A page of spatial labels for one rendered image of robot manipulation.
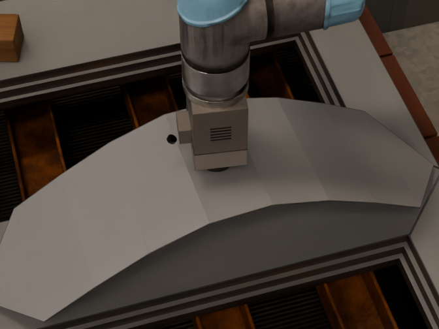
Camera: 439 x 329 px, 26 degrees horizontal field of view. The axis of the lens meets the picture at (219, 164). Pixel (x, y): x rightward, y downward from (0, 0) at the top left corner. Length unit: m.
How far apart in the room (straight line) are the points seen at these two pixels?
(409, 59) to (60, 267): 0.87
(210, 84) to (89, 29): 0.59
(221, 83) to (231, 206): 0.18
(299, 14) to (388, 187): 0.37
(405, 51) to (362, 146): 0.54
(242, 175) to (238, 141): 0.08
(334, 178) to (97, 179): 0.30
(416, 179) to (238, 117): 0.37
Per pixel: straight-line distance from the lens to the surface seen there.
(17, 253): 1.27
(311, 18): 0.99
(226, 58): 1.00
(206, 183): 1.16
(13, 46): 1.53
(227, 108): 1.05
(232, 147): 1.10
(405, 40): 1.85
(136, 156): 1.21
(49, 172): 1.64
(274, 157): 1.20
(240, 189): 1.15
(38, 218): 1.26
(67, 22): 1.60
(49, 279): 1.22
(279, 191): 1.16
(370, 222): 1.35
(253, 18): 0.97
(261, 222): 1.33
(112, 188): 1.21
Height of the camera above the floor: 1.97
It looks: 53 degrees down
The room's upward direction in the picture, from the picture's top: straight up
